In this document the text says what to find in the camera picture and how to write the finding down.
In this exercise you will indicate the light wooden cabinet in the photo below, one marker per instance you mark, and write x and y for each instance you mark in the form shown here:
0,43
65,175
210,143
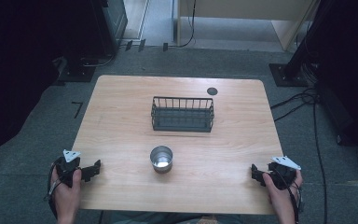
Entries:
245,15

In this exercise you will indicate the dark equipment cabinet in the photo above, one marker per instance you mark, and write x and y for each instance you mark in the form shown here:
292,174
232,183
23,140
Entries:
113,25

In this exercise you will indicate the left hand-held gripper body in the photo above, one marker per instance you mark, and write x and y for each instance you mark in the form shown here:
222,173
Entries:
66,166

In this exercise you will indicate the person's right hand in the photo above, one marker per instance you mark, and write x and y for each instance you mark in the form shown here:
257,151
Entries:
280,199

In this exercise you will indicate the silver metal cup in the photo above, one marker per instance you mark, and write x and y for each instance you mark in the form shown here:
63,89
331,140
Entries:
161,159

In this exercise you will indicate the person's left hand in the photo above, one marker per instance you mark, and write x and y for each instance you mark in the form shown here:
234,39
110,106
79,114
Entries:
66,196

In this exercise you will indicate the black tape corner mark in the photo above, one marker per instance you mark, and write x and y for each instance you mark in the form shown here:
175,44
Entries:
78,109

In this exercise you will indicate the black metal stand base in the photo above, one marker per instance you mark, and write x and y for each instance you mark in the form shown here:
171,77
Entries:
287,76
77,73

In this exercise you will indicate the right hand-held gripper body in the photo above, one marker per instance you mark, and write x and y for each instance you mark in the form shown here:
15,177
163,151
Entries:
283,174

